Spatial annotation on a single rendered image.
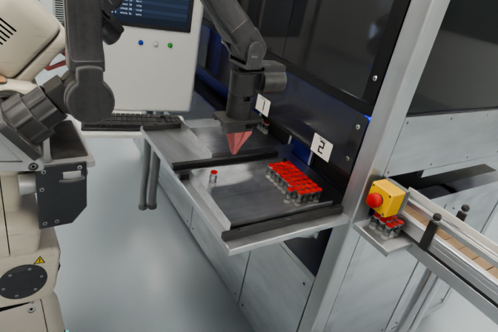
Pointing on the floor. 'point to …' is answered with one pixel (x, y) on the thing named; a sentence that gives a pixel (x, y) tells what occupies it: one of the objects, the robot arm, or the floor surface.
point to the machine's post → (384, 127)
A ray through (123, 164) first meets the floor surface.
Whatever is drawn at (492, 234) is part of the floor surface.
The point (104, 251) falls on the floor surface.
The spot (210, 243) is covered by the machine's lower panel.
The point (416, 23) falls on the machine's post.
